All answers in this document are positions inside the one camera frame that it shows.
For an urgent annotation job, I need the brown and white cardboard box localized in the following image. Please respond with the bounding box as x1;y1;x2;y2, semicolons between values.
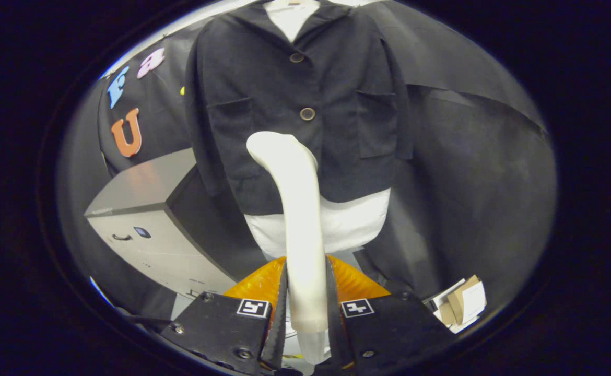
423;275;488;334

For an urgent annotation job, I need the black jacket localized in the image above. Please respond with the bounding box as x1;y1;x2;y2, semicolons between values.
184;0;415;216

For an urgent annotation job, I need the white garment steamer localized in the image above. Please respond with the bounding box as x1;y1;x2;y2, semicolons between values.
246;132;332;365

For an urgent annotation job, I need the white mannequin torso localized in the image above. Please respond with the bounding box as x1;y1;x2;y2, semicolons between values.
244;0;392;262

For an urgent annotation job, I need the black backdrop cloth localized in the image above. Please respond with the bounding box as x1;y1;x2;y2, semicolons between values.
57;0;556;324

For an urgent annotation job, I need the grey cabinet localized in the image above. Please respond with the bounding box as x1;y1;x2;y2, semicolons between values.
84;148;267;299

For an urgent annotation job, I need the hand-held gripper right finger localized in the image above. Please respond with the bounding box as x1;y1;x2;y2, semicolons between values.
326;256;455;375

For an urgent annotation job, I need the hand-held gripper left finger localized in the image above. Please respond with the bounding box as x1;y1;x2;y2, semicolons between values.
160;256;289;375

